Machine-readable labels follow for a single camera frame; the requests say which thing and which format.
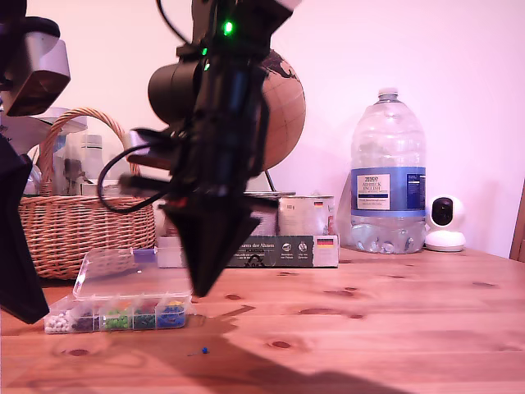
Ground pile of blue pins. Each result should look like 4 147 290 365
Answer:
157 308 185 328

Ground pile of white pins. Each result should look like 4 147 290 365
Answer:
48 312 70 333

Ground pile of dark green pins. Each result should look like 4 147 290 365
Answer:
131 310 157 330

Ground pile of black pins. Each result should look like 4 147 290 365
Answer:
72 314 100 332

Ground pile of light green pins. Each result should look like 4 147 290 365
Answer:
102 312 130 331

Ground clear case with blue latch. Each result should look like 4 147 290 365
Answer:
131 236 197 268

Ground dark green cardboard tray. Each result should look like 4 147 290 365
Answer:
180 234 340 269

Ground wicker basket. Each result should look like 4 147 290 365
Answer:
18 107 158 282

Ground clear plastic pin box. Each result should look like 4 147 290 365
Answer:
43 248 198 335

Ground white cardboard box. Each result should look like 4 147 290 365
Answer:
80 179 133 199

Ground clear plastic jug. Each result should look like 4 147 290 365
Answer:
30 107 89 196

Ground bottle with white cap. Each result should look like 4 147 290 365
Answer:
81 134 103 181

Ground cork globe on stand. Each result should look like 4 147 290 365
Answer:
241 48 307 199

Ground large clear water bottle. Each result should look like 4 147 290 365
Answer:
336 87 427 254

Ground wooden chair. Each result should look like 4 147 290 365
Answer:
508 200 525 263

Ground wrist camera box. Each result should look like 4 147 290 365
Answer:
129 127 177 170
3 16 71 118

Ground thin black cable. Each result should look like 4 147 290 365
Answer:
97 145 173 214
157 0 194 45

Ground small white round camera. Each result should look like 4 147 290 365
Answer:
423 195 467 253

